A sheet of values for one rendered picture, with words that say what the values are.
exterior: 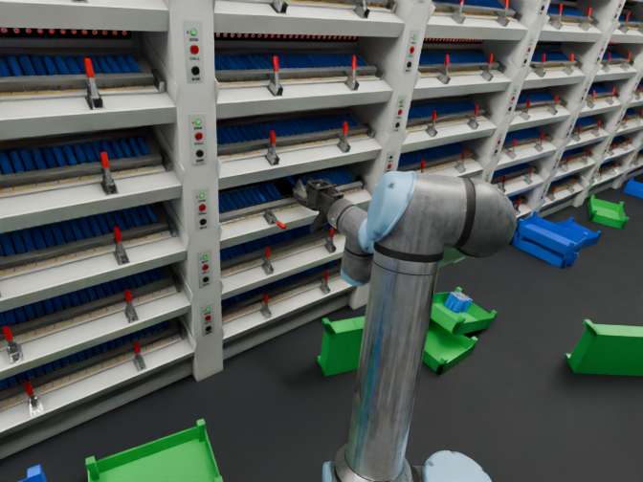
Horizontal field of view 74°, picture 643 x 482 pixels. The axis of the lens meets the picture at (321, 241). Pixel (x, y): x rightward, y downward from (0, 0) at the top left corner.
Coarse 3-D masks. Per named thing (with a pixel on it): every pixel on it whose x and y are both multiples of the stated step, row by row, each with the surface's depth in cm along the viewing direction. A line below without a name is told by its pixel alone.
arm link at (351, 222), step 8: (344, 208) 120; (352, 208) 119; (360, 208) 120; (344, 216) 118; (352, 216) 117; (360, 216) 116; (336, 224) 121; (344, 224) 118; (352, 224) 116; (360, 224) 115; (344, 232) 119; (352, 232) 116; (360, 232) 114; (352, 240) 117; (360, 240) 114; (368, 240) 114; (352, 248) 118; (360, 248) 117; (368, 248) 115
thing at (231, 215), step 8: (352, 184) 152; (360, 184) 153; (344, 192) 150; (280, 200) 135; (288, 200) 136; (296, 200) 137; (248, 208) 128; (256, 208) 129; (264, 208) 131; (272, 208) 133; (280, 208) 135; (224, 216) 123; (232, 216) 125; (240, 216) 127; (232, 224) 125
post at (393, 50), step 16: (416, 16) 127; (384, 48) 134; (400, 48) 129; (416, 48) 133; (400, 64) 132; (416, 64) 136; (400, 80) 135; (368, 112) 146; (384, 112) 140; (384, 128) 142; (400, 144) 150; (368, 160) 152; (384, 160) 148; (368, 288) 181; (352, 304) 182
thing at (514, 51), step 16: (528, 0) 162; (544, 16) 167; (528, 32) 165; (480, 48) 181; (496, 48) 176; (512, 48) 171; (528, 64) 176; (512, 80) 174; (496, 96) 181; (512, 112) 186; (480, 144) 193; (496, 160) 197; (480, 176) 197
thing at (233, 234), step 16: (304, 176) 150; (352, 176) 159; (368, 176) 154; (224, 192) 132; (352, 192) 153; (368, 192) 156; (288, 208) 137; (304, 208) 140; (240, 224) 127; (256, 224) 129; (272, 224) 131; (288, 224) 135; (304, 224) 141; (224, 240) 122; (240, 240) 127
